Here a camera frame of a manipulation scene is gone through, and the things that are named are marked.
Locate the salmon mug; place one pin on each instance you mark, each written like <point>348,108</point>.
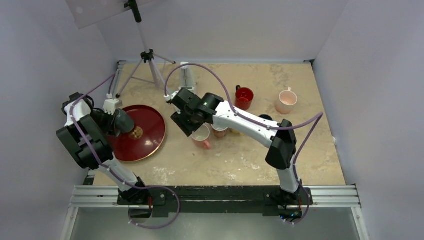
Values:
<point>219,131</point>

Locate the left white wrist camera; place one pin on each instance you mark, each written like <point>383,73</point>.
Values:
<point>111,104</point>

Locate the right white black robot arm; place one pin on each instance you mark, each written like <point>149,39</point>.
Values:
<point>279,138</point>

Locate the white perforated board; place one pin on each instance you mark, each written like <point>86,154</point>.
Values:
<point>89,12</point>

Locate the blue white mug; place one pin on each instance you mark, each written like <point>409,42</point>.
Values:
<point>266,117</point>

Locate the red round tray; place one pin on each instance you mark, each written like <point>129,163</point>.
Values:
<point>146,138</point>

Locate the white metronome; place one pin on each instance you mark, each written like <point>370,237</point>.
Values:
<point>187,79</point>

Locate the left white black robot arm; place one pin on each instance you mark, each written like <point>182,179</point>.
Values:
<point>85,137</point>

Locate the silver tripod stand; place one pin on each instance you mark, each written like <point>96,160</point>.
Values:
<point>147,56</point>

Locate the red mug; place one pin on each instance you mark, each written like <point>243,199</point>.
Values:
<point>243,97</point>

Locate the aluminium frame rail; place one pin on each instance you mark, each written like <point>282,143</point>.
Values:
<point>323,196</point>

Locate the yellow mug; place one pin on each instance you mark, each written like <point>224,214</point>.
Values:
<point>235,131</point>

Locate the light pink mug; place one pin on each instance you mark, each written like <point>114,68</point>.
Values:
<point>286,101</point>

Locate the dark grey mug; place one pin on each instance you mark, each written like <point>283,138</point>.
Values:
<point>123,123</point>

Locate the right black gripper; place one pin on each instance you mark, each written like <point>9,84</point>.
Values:
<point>178,117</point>

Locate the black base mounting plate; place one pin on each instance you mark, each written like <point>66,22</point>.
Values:
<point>269,201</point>

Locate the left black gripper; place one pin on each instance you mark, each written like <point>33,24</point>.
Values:
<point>108,128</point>

